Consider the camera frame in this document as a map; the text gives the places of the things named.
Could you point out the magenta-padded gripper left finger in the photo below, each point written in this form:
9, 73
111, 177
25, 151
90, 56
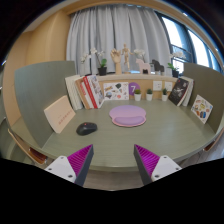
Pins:
63, 166

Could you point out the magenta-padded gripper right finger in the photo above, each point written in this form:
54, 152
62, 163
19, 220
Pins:
163, 166

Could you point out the black computer mouse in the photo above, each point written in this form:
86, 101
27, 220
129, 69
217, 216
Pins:
86, 128

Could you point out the purple mouse pad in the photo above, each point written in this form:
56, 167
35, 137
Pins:
127, 115

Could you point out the green chair wooden trim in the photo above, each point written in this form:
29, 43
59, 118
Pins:
210, 146
23, 145

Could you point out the beige book red lettering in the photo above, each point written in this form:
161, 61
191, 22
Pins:
59, 114

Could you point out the colourful sticker card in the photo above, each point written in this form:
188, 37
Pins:
201, 108

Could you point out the small succulent white pot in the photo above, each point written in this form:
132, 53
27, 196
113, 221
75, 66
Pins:
164, 97
149, 96
137, 96

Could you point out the brown book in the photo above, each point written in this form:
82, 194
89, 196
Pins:
82, 96

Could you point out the thin white book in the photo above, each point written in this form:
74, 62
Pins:
77, 95

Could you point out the white book red spine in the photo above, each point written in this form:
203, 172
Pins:
87, 96

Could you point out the black cover book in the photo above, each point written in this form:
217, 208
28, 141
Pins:
178, 91

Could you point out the purple round number sign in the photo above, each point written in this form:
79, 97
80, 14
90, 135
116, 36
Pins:
134, 87

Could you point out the white sticker sheet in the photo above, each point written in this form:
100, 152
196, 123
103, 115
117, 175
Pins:
116, 91

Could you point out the light wooden desk shelf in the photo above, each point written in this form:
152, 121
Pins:
133, 77

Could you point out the small orchid black pot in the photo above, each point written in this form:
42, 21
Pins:
175, 72

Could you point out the dark wooden horse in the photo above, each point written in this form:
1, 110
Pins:
157, 66

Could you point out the pink wooden horse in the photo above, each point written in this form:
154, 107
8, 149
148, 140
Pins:
143, 65

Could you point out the white orchid black pot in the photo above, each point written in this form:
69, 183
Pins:
102, 70

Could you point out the white orchid plant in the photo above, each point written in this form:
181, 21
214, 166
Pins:
139, 53

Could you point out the wooden hand model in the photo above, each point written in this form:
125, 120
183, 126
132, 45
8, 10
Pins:
116, 60

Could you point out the wooden artist mannequin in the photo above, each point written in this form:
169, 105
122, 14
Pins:
126, 55

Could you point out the dark-framed window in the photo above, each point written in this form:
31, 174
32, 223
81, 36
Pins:
196, 46

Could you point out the grey curtain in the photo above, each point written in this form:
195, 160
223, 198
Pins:
113, 30

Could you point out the white wall socket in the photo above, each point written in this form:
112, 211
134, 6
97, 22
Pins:
168, 86
157, 85

